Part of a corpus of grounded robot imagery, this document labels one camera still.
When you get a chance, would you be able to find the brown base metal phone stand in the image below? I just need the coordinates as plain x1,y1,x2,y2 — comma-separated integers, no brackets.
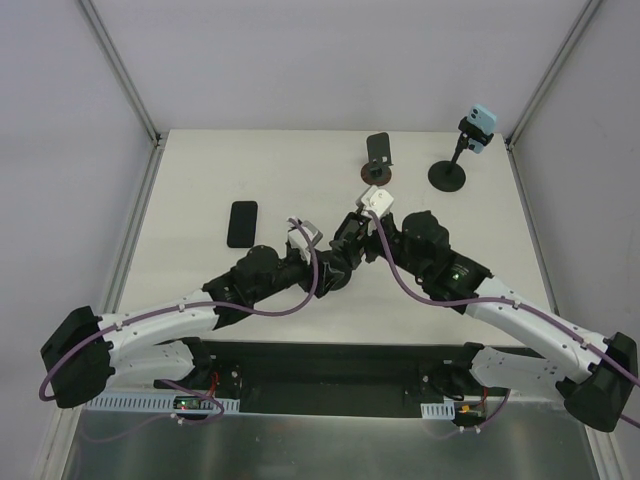
360,132,393,187

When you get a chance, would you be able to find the left aluminium frame post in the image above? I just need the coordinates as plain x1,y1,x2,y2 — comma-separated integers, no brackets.
75,0,163,147

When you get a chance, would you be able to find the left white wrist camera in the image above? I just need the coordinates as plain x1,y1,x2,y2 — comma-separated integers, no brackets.
287,217,323,264

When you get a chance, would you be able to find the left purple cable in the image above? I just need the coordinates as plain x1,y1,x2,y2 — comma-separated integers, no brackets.
39,217,321,404

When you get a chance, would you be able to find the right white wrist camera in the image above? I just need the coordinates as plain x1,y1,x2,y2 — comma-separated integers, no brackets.
356,185,394,219

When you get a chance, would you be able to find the black round base phone stand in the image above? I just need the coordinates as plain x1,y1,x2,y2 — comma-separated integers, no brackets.
316,250,352,298

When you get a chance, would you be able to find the left white cable duct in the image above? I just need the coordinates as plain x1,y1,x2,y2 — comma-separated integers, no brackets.
84,392,240,415

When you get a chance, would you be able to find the black tall clamp phone stand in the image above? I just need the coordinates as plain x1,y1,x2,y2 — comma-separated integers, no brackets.
428,116,472,193

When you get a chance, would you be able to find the aluminium frame post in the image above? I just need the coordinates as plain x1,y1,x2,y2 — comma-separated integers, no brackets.
505,0,605,152
75,0,163,147

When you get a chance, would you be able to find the white cable duct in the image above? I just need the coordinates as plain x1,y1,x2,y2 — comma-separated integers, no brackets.
84,392,240,415
420,401,456,421

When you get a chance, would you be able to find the right white cable duct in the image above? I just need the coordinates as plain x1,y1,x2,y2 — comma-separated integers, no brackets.
420,401,456,421

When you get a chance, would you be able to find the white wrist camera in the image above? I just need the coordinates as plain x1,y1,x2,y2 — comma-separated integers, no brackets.
287,217,323,264
356,185,394,219

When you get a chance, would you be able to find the aluminium front rail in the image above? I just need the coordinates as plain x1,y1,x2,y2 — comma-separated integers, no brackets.
62,352,161,396

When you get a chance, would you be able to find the right aluminium frame post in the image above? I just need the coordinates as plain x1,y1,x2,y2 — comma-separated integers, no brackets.
505,0,605,152

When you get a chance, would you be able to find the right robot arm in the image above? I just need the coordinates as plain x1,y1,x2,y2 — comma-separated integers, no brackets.
330,211,639,433

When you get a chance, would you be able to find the black phone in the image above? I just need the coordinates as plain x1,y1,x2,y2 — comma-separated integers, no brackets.
226,201,258,249

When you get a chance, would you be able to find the light blue phone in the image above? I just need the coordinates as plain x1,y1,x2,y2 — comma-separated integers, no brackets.
466,104,497,154

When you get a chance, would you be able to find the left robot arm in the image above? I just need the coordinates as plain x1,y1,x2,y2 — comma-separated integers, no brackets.
38,245,352,409

